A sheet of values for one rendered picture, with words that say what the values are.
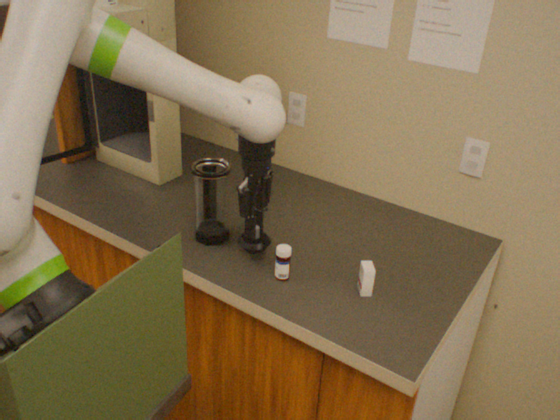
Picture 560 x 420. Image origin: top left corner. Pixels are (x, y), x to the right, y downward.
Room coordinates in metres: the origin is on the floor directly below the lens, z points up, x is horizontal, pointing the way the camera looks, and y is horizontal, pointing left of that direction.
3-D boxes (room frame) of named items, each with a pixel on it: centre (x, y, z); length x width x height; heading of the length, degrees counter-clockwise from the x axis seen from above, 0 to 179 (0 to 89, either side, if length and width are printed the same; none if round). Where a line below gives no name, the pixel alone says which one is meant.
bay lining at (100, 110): (1.81, 0.48, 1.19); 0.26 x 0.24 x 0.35; 57
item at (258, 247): (1.24, 0.07, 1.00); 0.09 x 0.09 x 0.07
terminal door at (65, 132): (1.66, 0.78, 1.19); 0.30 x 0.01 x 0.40; 139
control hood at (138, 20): (1.66, 0.58, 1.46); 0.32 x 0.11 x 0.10; 57
